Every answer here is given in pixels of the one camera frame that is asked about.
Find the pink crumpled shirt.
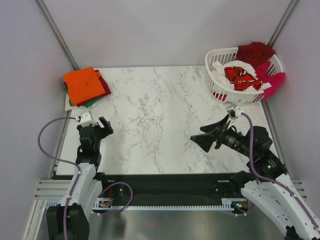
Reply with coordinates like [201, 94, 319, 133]
[255, 61, 286, 102]

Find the folded cream shirt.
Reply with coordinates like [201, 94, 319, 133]
[64, 93, 98, 112]

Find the aluminium corner post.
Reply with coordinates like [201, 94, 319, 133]
[267, 0, 300, 48]
[34, 0, 80, 70]

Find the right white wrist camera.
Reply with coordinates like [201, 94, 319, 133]
[226, 103, 244, 127]

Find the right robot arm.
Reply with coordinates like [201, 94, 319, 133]
[190, 113, 320, 240]

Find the white slotted cable duct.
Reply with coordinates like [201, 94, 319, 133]
[92, 198, 250, 213]

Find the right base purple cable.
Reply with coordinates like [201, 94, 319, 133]
[224, 202, 256, 218]

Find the folded dark red shirt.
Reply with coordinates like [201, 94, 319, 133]
[76, 69, 112, 108]

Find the dark red crumpled shirt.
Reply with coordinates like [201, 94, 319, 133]
[236, 42, 275, 68]

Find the orange t shirt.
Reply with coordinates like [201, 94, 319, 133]
[63, 67, 106, 106]

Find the white laundry basket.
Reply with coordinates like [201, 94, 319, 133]
[205, 47, 284, 106]

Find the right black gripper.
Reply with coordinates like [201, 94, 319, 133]
[190, 114, 256, 158]

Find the white red printed shirt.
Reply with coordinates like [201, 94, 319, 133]
[211, 60, 272, 92]

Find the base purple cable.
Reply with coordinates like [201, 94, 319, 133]
[91, 181, 134, 217]
[224, 202, 256, 218]

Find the left aluminium corner post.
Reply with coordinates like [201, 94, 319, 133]
[34, 0, 80, 70]

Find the folded green shirt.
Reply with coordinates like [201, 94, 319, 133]
[64, 87, 103, 108]

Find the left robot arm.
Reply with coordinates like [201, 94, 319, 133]
[46, 113, 114, 240]

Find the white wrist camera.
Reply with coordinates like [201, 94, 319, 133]
[75, 110, 98, 127]
[226, 103, 244, 127]

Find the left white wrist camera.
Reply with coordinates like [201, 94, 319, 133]
[75, 110, 98, 127]

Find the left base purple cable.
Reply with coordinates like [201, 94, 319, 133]
[91, 181, 134, 217]

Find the right aluminium corner post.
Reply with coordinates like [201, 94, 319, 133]
[267, 0, 300, 48]

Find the aluminium frame rail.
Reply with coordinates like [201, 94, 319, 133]
[34, 179, 307, 200]

